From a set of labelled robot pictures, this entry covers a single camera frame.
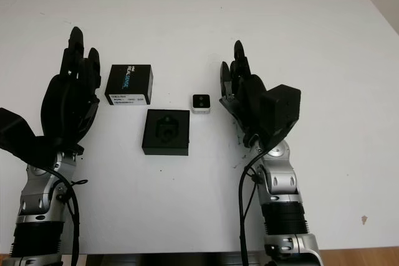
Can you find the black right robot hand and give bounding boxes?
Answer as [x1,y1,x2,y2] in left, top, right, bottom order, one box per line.
[219,40,276,152]

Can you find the dark robot torso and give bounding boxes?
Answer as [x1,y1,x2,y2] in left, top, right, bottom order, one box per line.
[85,252,266,266]

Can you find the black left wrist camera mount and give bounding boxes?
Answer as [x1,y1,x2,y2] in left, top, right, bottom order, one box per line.
[0,107,62,168]

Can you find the small silver depth camera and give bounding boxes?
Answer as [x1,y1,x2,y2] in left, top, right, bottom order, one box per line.
[190,93,211,113]

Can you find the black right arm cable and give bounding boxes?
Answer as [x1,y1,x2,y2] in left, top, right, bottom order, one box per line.
[238,150,266,266]

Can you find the black printed RealSense box lid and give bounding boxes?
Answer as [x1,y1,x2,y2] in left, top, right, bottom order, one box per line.
[104,64,155,106]

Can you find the black box base foam insert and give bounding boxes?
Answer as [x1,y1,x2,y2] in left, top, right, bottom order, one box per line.
[141,109,191,157]

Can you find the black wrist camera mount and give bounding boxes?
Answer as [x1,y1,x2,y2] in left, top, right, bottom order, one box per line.
[259,84,302,143]
[0,107,62,168]

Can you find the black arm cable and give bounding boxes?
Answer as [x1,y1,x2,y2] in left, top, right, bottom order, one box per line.
[238,150,266,266]
[40,166,90,266]

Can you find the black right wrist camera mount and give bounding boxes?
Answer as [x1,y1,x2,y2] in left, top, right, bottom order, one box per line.
[259,84,302,143]

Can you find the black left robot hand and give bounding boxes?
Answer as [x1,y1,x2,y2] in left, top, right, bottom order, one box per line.
[40,26,103,155]

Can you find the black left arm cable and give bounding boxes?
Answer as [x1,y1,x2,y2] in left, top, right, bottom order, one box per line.
[40,166,90,266]

